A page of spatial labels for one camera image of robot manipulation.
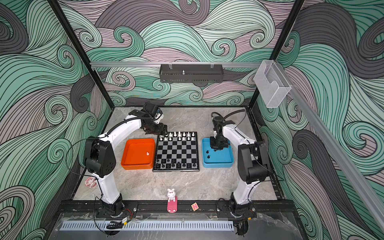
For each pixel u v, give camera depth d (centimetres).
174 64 94
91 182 80
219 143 78
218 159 90
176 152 92
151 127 76
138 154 92
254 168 47
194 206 73
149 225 70
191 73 98
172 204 73
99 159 49
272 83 79
